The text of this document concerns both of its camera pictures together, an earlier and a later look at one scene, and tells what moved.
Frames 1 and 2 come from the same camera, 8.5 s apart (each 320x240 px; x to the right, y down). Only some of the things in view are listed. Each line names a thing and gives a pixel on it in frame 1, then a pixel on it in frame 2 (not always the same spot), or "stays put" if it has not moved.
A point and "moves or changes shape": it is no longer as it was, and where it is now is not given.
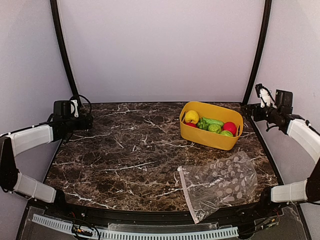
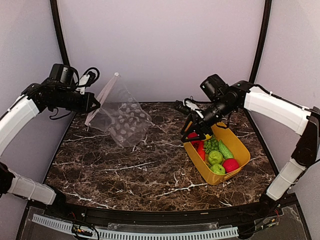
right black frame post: (267, 13) stays put
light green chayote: (214, 128) -> (215, 157)
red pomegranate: (231, 127) -> (230, 165)
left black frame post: (64, 49) stays put
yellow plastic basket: (206, 138) moves or changes shape
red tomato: (191, 124) moves or changes shape
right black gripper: (250, 107) -> (200, 122)
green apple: (226, 133) -> (218, 168)
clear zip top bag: (226, 181) -> (119, 114)
